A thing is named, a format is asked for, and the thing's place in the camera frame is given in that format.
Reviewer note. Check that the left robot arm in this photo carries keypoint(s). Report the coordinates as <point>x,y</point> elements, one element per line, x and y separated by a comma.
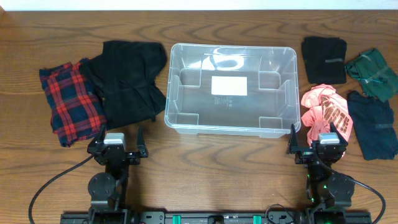
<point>108,189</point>

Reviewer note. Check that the dark navy shirt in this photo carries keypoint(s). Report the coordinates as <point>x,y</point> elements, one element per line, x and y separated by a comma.
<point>373,124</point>

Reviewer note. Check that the pink shirt with gold letters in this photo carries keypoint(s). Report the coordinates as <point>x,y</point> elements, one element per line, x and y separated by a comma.
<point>325,106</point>

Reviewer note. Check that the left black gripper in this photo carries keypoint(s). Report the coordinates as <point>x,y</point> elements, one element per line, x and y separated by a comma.
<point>116,154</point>

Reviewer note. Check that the clear plastic storage bin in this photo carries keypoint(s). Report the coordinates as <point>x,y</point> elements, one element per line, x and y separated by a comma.
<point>267,111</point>

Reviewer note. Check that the dark green shirt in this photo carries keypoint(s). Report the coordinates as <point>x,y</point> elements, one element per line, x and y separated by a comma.
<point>376,78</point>

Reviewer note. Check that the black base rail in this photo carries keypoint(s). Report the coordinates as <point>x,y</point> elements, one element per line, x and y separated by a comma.
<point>272,216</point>

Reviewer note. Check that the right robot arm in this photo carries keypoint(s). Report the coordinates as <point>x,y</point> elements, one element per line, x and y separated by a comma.
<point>329,191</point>

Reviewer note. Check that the red navy plaid shirt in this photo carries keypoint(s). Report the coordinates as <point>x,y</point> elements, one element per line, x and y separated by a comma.
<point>77,113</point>

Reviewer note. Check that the large black folded garment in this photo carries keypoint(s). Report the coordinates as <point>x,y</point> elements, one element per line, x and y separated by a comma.
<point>124,80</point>

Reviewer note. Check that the black shirt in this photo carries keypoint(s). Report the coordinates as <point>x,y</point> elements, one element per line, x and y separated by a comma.
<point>324,59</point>

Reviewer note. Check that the white label in bin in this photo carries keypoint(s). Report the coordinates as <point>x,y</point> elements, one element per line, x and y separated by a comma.
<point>229,86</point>

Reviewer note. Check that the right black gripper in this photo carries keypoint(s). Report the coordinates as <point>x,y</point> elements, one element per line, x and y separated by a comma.
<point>306,152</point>

